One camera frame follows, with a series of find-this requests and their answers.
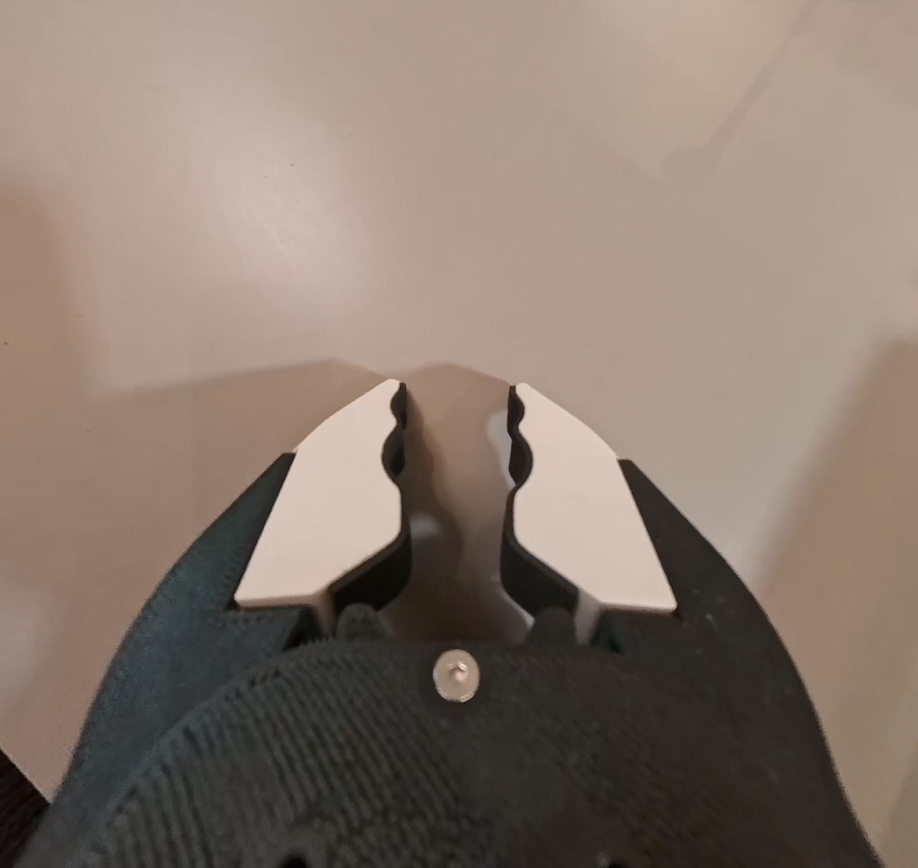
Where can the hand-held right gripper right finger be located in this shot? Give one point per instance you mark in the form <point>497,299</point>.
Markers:
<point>581,509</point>

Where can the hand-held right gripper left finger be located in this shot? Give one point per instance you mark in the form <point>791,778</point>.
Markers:
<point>337,502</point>

